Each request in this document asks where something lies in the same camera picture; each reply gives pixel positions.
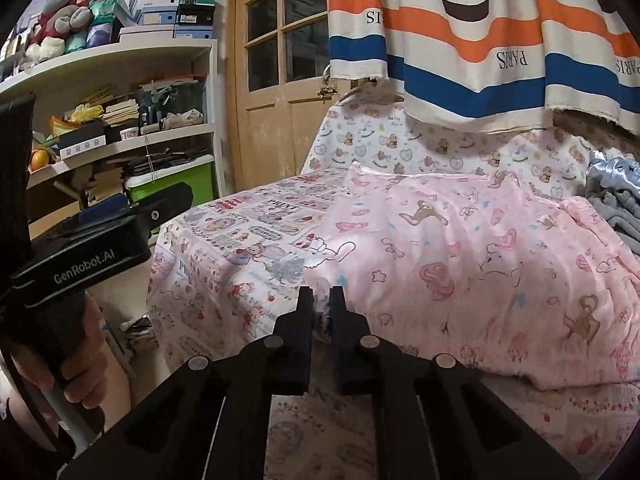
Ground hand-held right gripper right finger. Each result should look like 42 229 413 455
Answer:
330 285 583 480

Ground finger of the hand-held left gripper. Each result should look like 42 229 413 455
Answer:
131 182 195 236
77 194 130 226

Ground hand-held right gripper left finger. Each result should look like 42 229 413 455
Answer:
57 286 315 480

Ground pink printed pants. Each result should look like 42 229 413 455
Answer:
300 162 640 392

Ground person's left hand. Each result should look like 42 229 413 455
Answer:
9 292 132 433

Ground green storage box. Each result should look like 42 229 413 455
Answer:
124 154 216 213

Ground black box with white label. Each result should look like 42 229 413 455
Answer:
56 122 107 159

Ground bed with printed sheet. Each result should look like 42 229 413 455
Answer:
147 170 640 480

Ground stack of papers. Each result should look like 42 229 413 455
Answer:
101 99 141 129

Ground white shelf unit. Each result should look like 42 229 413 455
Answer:
0 39 222 261

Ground wooden door with glass panes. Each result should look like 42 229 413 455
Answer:
225 0 351 192

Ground white bear print cloth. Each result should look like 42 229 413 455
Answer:
300 100 601 201

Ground stack of shoe boxes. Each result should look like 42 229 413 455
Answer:
119 0 219 42

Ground grey fleece garment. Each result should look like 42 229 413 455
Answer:
585 180 640 256

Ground light blue satin garment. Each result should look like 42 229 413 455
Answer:
586 155 640 192

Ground striped hanging cloth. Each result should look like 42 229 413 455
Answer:
327 0 640 136

